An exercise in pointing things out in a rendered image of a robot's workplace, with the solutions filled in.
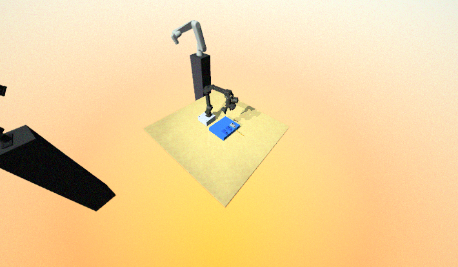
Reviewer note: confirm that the blue flat deck plate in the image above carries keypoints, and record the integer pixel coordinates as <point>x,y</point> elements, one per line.
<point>222,128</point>

